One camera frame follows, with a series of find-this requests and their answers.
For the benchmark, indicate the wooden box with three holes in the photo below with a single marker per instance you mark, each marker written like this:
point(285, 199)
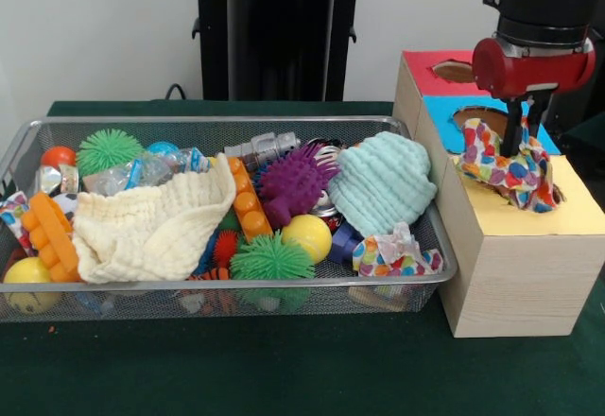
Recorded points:
point(520, 283)

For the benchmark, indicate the green spiky rubber ball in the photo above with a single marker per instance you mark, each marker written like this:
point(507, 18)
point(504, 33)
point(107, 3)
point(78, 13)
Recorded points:
point(269, 260)
point(106, 149)

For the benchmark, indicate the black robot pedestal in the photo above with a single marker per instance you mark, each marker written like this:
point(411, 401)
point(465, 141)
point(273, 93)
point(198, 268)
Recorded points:
point(283, 33)

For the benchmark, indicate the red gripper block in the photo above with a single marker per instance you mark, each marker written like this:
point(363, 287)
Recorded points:
point(534, 71)

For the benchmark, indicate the cream knitted cloth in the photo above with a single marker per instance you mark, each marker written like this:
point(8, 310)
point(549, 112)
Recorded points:
point(142, 227)

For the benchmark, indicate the colourful dotted cloth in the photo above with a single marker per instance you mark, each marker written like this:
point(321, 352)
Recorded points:
point(378, 257)
point(515, 177)

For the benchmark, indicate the purple spiky rubber toy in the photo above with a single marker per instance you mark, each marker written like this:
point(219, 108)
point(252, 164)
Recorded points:
point(293, 179)

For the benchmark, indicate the yellow plastic ball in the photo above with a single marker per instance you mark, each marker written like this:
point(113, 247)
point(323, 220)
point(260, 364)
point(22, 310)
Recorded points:
point(305, 236)

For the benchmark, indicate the mint green knitted cloth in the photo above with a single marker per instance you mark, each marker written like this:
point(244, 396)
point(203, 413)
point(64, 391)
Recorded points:
point(378, 179)

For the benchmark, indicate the orange toy building brick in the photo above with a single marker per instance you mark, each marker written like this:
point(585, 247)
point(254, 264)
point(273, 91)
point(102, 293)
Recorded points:
point(47, 231)
point(248, 208)

